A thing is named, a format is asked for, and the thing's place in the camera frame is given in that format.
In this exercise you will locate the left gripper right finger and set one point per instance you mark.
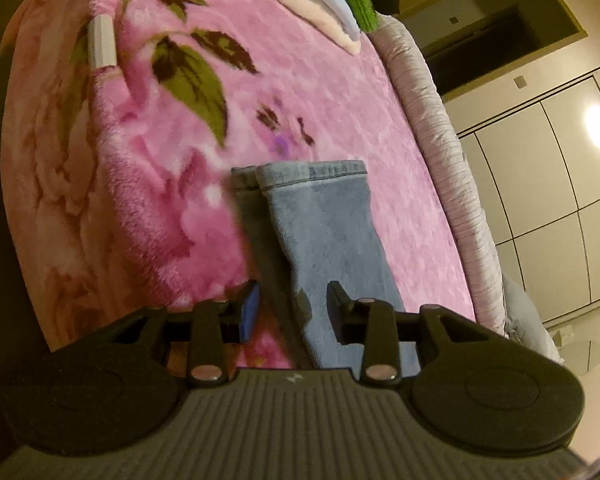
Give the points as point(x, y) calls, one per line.
point(346, 315)

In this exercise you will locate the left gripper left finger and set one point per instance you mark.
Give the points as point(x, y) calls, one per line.
point(239, 315)

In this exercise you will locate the blue denim jeans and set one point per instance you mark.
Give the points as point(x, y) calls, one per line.
point(307, 224)

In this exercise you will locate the white crinkled duvet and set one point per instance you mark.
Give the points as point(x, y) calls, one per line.
point(499, 303)

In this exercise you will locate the white wardrobe doors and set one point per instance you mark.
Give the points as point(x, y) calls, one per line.
point(538, 174)

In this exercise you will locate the pink floral fleece blanket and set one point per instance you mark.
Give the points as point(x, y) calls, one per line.
point(115, 180)

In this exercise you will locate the white small box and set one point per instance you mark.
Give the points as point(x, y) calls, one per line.
point(101, 42)

